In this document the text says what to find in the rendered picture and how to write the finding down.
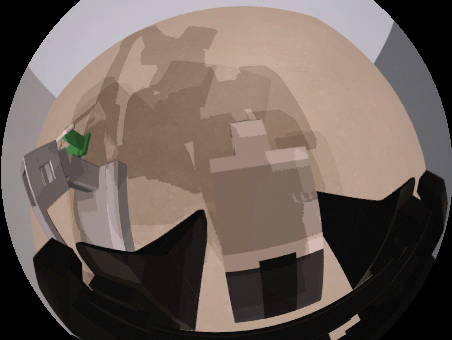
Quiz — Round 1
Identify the tan pin with red cap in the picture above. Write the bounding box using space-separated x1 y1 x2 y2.
55 123 76 143

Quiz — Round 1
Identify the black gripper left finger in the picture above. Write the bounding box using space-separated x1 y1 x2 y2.
76 210 207 331

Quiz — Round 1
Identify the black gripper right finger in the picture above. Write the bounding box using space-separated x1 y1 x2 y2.
316 177 415 290

